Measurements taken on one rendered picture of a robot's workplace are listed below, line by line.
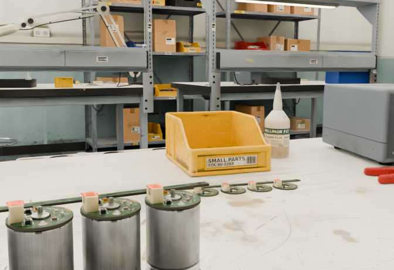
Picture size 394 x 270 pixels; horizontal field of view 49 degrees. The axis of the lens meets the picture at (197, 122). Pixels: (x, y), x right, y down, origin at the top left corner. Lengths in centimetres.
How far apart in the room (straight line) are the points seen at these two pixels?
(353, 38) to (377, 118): 567
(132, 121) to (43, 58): 202
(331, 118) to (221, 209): 33
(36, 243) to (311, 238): 21
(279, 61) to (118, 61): 107
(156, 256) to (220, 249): 11
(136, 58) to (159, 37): 187
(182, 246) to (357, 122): 44
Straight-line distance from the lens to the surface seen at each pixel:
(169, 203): 19
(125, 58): 248
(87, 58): 244
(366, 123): 59
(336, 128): 65
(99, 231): 18
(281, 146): 58
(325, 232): 34
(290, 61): 296
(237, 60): 275
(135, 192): 21
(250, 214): 36
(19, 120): 456
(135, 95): 257
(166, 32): 438
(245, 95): 286
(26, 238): 17
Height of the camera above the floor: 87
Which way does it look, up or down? 7 degrees down
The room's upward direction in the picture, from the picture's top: straight up
